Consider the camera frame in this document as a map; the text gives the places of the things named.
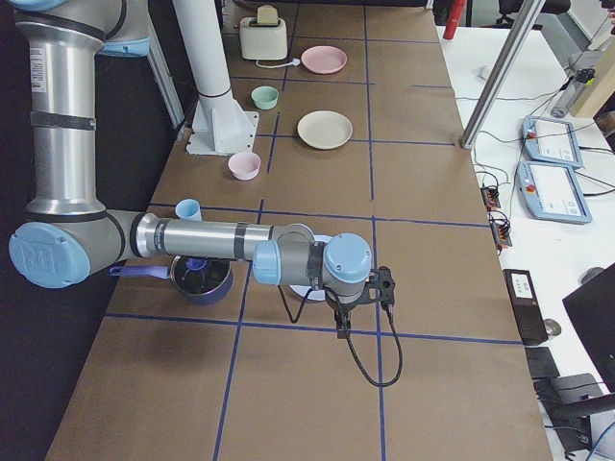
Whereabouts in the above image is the upper orange connector board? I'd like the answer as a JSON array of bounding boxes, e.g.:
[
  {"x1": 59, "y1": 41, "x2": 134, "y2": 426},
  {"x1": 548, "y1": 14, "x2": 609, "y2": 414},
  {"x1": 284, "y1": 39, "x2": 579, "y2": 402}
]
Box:
[{"x1": 480, "y1": 185, "x2": 501, "y2": 210}]

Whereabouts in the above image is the dark blue saucepan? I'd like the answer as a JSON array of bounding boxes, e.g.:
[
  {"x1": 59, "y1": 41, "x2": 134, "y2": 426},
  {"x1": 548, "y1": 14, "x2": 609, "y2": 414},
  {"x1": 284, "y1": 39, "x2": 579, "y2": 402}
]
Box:
[{"x1": 109, "y1": 255, "x2": 234, "y2": 305}]

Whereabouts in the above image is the green bowl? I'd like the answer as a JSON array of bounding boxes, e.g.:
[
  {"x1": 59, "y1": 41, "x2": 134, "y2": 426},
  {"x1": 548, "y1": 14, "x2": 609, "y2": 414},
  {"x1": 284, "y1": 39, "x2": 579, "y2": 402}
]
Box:
[{"x1": 251, "y1": 85, "x2": 280, "y2": 110}]

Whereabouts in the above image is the upper teach pendant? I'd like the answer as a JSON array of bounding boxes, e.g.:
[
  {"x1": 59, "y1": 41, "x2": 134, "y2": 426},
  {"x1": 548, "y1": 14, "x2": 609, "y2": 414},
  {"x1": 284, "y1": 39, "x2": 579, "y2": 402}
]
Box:
[{"x1": 521, "y1": 115, "x2": 583, "y2": 169}]

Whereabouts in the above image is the cream plate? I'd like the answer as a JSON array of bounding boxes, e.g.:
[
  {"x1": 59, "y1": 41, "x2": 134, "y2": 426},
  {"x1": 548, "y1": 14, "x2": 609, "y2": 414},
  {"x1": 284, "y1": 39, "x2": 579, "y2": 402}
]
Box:
[{"x1": 297, "y1": 110, "x2": 354, "y2": 150}]

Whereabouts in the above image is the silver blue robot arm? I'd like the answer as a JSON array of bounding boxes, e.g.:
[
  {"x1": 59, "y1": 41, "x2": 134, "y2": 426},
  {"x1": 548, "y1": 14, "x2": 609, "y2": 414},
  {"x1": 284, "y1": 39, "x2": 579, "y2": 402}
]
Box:
[{"x1": 9, "y1": 1, "x2": 379, "y2": 337}]

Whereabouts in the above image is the aluminium frame post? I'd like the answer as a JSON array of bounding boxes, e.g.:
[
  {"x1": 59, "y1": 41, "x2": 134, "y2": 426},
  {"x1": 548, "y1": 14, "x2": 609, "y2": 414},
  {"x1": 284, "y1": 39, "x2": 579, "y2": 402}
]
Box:
[{"x1": 459, "y1": 0, "x2": 546, "y2": 150}]

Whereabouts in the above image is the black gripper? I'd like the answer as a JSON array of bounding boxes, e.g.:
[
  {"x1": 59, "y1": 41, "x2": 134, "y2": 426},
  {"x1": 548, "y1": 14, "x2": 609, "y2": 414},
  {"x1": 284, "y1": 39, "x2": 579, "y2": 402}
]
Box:
[{"x1": 334, "y1": 307, "x2": 351, "y2": 339}]

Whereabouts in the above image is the orange connector board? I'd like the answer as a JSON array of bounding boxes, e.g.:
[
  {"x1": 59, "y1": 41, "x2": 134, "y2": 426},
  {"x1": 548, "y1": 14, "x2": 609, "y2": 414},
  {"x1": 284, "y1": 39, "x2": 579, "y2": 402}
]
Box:
[
  {"x1": 480, "y1": 185, "x2": 501, "y2": 210},
  {"x1": 489, "y1": 218, "x2": 512, "y2": 250}
]

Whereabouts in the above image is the teach pendant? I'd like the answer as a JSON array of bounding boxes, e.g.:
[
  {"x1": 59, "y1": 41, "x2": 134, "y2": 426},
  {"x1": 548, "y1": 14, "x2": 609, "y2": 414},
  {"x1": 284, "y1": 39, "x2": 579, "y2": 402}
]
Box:
[
  {"x1": 516, "y1": 160, "x2": 593, "y2": 225},
  {"x1": 521, "y1": 115, "x2": 583, "y2": 169}
]

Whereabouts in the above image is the cream toaster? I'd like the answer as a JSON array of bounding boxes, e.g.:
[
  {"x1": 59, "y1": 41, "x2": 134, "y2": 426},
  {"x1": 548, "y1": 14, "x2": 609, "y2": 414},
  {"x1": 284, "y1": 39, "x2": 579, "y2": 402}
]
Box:
[{"x1": 239, "y1": 17, "x2": 287, "y2": 61}]

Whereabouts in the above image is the lower orange connector board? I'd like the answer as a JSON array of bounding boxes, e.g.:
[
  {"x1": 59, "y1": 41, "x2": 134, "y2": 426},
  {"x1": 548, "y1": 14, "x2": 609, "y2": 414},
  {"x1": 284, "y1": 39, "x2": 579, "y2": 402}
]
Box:
[{"x1": 489, "y1": 218, "x2": 512, "y2": 250}]

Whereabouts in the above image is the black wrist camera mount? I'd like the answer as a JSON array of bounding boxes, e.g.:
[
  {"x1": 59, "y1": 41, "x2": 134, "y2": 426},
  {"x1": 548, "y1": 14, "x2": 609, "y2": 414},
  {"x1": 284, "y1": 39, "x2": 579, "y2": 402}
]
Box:
[{"x1": 365, "y1": 266, "x2": 396, "y2": 309}]

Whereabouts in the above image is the pink bowl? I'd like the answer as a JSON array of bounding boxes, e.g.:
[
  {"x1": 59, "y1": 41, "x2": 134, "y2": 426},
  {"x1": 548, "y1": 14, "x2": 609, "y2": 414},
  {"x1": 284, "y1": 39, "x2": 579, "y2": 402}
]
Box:
[{"x1": 228, "y1": 152, "x2": 261, "y2": 181}]

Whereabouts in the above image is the black box with label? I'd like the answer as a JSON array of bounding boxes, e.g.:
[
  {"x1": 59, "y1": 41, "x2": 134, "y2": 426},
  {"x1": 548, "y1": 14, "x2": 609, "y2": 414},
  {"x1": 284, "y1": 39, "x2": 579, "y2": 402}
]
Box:
[{"x1": 503, "y1": 269, "x2": 548, "y2": 346}]

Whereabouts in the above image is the blue plate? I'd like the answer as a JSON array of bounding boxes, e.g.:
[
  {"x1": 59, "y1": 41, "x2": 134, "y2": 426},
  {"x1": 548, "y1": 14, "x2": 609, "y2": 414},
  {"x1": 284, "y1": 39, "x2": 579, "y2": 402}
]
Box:
[{"x1": 289, "y1": 234, "x2": 332, "y2": 302}]

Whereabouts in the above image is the toast slice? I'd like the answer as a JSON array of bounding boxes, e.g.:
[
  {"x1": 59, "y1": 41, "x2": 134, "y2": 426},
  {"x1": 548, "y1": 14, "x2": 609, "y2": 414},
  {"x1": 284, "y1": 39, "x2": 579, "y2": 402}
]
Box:
[{"x1": 257, "y1": 5, "x2": 279, "y2": 27}]

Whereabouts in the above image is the black monitor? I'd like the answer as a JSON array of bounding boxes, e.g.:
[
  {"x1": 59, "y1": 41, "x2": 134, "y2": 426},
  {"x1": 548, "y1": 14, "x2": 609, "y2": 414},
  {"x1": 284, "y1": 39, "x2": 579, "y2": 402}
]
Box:
[{"x1": 563, "y1": 270, "x2": 614, "y2": 391}]

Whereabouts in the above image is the blue cup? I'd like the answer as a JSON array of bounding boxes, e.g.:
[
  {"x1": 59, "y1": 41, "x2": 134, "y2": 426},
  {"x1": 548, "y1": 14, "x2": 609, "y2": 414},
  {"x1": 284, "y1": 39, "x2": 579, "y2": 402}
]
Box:
[{"x1": 175, "y1": 199, "x2": 202, "y2": 221}]

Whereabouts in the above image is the lower teach pendant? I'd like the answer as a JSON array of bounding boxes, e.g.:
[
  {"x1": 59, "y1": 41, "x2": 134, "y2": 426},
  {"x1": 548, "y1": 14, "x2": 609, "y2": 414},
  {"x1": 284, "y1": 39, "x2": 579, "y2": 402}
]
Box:
[{"x1": 516, "y1": 160, "x2": 593, "y2": 225}]

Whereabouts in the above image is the pink plate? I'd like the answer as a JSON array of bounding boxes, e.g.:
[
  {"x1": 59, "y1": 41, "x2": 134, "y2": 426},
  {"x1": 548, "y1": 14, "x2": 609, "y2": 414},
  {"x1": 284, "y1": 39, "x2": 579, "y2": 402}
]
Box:
[{"x1": 301, "y1": 45, "x2": 348, "y2": 75}]

